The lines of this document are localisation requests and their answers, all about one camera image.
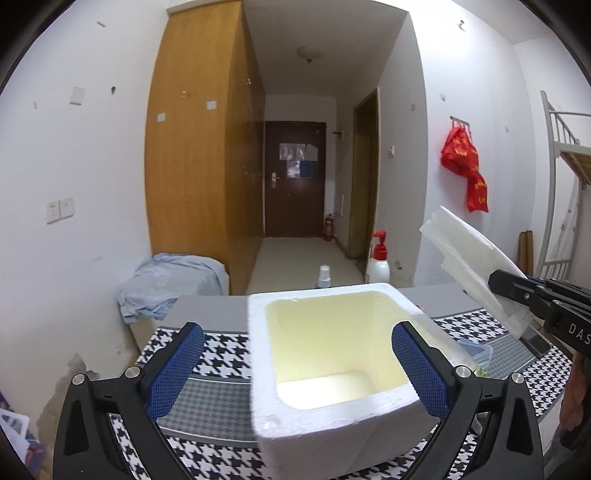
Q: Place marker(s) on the grey door notice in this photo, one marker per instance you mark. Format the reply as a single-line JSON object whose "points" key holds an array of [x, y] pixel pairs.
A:
{"points": [[292, 151]]}

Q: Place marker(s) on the white red pump bottle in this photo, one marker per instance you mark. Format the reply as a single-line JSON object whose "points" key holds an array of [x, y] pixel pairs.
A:
{"points": [[378, 267]]}

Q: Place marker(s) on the red plastic bag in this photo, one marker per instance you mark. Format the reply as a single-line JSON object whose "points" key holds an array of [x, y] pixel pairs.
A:
{"points": [[478, 194], [459, 152]]}

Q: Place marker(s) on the light blue cloth pile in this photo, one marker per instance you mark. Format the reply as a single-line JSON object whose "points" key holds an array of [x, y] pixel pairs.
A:
{"points": [[171, 281]]}

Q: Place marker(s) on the metal bunk bed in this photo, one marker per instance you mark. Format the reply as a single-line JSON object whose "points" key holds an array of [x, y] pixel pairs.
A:
{"points": [[561, 134]]}

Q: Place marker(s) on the metal wall hook rack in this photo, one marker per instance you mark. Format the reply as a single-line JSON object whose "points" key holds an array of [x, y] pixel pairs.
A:
{"points": [[461, 121]]}

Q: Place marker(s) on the white foam lid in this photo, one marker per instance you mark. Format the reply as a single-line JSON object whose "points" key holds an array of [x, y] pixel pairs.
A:
{"points": [[466, 258]]}

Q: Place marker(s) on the black white houndstooth mat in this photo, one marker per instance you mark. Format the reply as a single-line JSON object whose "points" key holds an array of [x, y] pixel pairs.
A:
{"points": [[221, 392]]}

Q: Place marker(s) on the wooden planks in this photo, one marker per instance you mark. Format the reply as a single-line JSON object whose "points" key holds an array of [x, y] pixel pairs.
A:
{"points": [[526, 254]]}

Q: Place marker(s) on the stack of papers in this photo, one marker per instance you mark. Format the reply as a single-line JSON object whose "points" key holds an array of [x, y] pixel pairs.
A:
{"points": [[14, 431]]}

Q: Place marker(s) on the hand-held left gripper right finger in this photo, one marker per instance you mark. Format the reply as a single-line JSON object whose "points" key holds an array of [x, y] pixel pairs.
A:
{"points": [[422, 369]]}

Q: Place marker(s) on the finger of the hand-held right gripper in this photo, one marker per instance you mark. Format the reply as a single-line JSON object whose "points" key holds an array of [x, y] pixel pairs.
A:
{"points": [[512, 288]]}

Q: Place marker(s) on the small white spray bottle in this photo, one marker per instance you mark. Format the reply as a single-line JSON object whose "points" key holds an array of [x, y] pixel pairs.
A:
{"points": [[324, 279]]}

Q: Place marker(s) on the white door notice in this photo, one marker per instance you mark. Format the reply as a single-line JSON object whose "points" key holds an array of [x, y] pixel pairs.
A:
{"points": [[312, 152]]}

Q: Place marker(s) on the person's right forearm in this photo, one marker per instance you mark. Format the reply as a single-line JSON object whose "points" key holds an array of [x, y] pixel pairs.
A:
{"points": [[575, 401]]}

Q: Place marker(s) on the blue door notice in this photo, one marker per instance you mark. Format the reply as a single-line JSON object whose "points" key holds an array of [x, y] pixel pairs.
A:
{"points": [[305, 169]]}

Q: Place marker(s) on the white wall socket panel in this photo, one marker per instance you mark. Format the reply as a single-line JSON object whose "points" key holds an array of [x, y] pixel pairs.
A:
{"points": [[60, 210]]}

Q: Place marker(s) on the wooden wardrobe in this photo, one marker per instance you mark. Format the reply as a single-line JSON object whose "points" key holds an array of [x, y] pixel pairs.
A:
{"points": [[194, 161]]}

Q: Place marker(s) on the dark brown door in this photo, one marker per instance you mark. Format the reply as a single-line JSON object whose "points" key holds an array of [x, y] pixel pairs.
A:
{"points": [[295, 207]]}

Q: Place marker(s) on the blue face masks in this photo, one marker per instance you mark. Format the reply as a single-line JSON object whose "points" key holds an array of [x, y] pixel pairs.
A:
{"points": [[478, 353]]}

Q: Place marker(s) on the wooden side door frame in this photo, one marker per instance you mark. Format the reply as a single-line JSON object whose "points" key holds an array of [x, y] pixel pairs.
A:
{"points": [[364, 184]]}

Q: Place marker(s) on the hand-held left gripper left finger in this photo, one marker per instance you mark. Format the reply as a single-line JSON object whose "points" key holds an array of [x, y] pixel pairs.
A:
{"points": [[173, 369]]}

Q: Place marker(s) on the white foam box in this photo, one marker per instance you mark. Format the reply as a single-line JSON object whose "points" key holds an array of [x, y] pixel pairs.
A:
{"points": [[323, 443]]}

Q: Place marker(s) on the white wall box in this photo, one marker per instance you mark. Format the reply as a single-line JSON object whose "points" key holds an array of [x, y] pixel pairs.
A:
{"points": [[76, 95]]}

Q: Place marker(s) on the red fire extinguisher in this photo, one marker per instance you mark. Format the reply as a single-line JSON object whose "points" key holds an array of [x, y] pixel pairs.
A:
{"points": [[328, 228]]}

